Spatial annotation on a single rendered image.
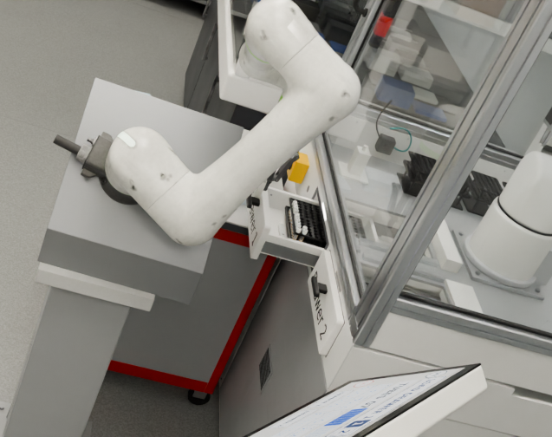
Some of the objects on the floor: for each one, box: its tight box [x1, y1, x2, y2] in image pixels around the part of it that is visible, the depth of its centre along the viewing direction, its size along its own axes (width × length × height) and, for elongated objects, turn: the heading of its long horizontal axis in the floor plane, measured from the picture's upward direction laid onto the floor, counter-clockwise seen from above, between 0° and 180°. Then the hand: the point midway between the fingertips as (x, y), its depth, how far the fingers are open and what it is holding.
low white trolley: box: [107, 129, 283, 405], centre depth 292 cm, size 58×62×76 cm
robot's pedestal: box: [0, 262, 155, 437], centre depth 235 cm, size 30×30×76 cm
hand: (259, 188), depth 236 cm, fingers closed, pressing on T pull
